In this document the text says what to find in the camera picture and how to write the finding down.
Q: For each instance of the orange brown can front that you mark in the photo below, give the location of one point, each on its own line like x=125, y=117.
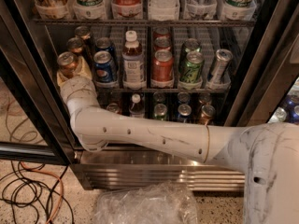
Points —
x=68, y=63

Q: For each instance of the steel fridge base grille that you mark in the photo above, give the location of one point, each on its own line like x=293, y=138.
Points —
x=124, y=167

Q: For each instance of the middle wire shelf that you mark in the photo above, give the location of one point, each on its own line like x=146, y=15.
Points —
x=152, y=90

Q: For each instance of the red can front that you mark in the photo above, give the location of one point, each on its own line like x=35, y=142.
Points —
x=162, y=65

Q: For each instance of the wire shelf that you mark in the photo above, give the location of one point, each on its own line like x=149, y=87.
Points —
x=178, y=23
x=152, y=90

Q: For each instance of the blue pepsi can front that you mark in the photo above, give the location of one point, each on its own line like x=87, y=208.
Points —
x=105, y=68

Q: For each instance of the blue can behind right door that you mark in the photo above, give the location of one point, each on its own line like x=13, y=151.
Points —
x=293, y=114

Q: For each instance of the green can bottom shelf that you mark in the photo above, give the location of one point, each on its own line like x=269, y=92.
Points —
x=160, y=112

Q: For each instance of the silver slim can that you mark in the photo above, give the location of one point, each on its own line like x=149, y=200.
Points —
x=221, y=60

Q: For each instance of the iced tea bottle middle shelf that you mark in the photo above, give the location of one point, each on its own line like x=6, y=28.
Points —
x=133, y=59

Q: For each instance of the fridge glass door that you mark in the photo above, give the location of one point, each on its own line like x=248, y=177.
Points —
x=33, y=126
x=265, y=67

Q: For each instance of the blue pepsi can rear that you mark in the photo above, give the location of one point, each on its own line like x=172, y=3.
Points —
x=105, y=44

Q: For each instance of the fridge right glass door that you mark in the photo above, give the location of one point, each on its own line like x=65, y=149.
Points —
x=265, y=67

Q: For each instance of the blue pepsi can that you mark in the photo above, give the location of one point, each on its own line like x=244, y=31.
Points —
x=105, y=68
x=105, y=44

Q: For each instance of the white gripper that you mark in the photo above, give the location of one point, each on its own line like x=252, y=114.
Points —
x=77, y=85

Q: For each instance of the tea bottle bottom shelf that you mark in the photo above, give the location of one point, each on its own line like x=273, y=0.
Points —
x=137, y=107

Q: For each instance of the top wire shelf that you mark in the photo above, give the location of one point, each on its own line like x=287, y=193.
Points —
x=178, y=23

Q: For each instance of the blue can bottom shelf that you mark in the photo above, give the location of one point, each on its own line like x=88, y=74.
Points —
x=183, y=113

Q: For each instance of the orange brown can rear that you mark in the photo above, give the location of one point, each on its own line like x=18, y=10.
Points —
x=85, y=33

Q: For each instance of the green can rear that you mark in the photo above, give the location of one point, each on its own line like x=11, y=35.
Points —
x=190, y=44

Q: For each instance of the brown can bottom shelf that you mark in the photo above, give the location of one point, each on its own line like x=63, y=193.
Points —
x=206, y=114

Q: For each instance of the red can bottom shelf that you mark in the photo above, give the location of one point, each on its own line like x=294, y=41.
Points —
x=114, y=108

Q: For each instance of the orange brown can middle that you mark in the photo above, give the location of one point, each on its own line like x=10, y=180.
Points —
x=77, y=46

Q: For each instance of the red can rear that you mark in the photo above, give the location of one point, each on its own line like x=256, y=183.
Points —
x=161, y=32

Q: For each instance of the red can middle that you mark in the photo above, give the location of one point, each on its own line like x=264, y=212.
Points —
x=162, y=43

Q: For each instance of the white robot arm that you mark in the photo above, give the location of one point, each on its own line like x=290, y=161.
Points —
x=267, y=154

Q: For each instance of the orange brown can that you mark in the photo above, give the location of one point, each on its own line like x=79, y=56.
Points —
x=85, y=33
x=68, y=63
x=77, y=46

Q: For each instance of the fridge left glass door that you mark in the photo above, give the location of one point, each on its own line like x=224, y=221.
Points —
x=33, y=126

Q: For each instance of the green can front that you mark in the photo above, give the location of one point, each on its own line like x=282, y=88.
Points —
x=191, y=68

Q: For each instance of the clear plastic bag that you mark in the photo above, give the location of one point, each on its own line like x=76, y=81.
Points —
x=165, y=203

